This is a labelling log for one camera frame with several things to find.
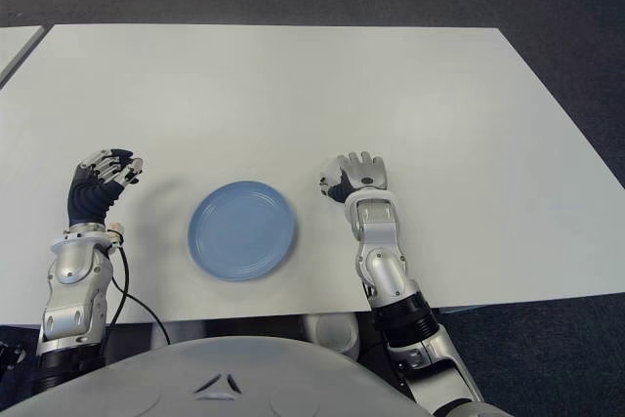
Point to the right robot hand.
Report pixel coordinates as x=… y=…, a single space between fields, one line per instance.
x=366 y=175

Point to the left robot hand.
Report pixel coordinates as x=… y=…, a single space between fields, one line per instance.
x=88 y=197

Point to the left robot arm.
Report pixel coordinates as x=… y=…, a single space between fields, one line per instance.
x=73 y=285

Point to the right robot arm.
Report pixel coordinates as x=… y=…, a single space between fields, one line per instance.
x=390 y=265

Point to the blue round plate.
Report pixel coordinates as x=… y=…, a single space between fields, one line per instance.
x=241 y=231

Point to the grey right robot leg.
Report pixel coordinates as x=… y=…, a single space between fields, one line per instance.
x=332 y=331

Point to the white side table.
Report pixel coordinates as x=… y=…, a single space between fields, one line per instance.
x=14 y=48

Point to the grey robot torso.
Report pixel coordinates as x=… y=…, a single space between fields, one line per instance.
x=195 y=378

